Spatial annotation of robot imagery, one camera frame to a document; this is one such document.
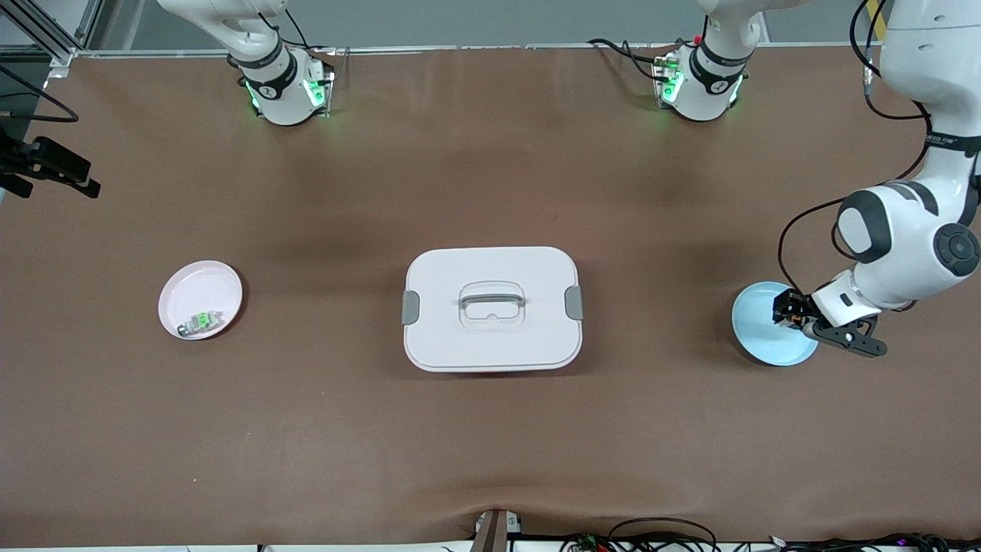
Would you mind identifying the white lidded storage box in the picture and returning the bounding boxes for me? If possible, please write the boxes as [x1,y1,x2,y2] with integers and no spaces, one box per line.
[402,246,584,374]

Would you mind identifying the aluminium frame post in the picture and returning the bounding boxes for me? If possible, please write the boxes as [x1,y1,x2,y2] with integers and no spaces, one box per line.
[0,0,104,68]

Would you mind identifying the aluminium table edge rail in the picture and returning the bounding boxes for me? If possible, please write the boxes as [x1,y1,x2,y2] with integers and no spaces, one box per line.
[73,42,706,59]

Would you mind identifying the brown table mat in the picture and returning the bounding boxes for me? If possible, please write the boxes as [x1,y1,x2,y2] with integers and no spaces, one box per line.
[0,42,981,547]

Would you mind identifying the black right base cable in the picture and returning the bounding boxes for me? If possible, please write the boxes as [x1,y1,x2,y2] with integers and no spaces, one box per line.
[257,8,311,51]

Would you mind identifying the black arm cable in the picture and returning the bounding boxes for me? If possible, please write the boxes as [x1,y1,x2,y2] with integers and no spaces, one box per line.
[777,0,936,296]
[0,65,80,125]

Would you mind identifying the black tangled floor cables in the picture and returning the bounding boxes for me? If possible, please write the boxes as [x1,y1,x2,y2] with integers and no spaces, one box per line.
[766,532,981,552]

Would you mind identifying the black looped floor cable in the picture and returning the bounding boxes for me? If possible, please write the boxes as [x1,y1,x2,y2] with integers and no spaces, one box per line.
[559,517,721,552]

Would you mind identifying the pale pink round plate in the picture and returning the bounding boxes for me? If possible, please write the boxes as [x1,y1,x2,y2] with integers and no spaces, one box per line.
[158,261,244,341]

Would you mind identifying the light blue round plate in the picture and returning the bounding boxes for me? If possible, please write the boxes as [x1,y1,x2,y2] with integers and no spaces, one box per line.
[730,281,822,367]

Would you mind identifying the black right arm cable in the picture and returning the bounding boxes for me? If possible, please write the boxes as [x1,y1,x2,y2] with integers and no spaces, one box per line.
[0,65,80,125]

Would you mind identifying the metal clamp bracket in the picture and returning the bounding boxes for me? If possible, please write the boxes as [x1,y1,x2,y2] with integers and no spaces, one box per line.
[471,508,522,552]

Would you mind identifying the grey box lid handle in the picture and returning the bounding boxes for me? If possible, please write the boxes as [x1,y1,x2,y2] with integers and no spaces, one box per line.
[458,294,527,317]

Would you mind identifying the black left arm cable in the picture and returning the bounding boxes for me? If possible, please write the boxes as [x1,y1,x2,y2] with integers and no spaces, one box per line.
[777,0,936,296]

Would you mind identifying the black left base cables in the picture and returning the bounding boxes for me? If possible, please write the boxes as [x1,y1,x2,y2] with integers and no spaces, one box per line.
[587,37,675,81]

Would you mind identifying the green and white switch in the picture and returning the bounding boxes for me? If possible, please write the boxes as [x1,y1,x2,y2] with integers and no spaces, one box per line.
[177,310,225,338]

